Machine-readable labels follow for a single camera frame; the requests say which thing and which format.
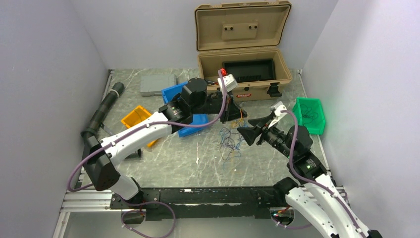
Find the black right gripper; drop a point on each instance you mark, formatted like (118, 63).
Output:
(250, 133)

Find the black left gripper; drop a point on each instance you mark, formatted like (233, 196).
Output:
(231, 110)

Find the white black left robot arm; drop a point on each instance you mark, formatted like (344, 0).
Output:
(107, 153)

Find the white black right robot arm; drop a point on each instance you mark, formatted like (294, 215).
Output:
(310, 190)

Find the blue plastic bin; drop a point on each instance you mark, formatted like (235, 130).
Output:
(168, 94)

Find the tools inside toolbox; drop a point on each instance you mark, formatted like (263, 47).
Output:
(211, 83)

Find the black tray in toolbox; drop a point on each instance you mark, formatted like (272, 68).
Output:
(251, 70)

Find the green plastic bin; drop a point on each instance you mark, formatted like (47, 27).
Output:
(309, 113)

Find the tan open toolbox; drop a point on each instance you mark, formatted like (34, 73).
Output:
(243, 31)

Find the grey plastic case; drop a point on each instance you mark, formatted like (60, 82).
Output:
(152, 85)

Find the yellow plastic bin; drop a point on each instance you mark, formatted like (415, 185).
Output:
(136, 116)

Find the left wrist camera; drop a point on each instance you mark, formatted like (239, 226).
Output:
(227, 82)

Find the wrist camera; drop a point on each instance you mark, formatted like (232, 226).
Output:
(277, 108)
(227, 82)

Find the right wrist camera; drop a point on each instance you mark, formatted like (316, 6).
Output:
(277, 108)

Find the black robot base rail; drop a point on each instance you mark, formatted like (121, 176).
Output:
(206, 202)

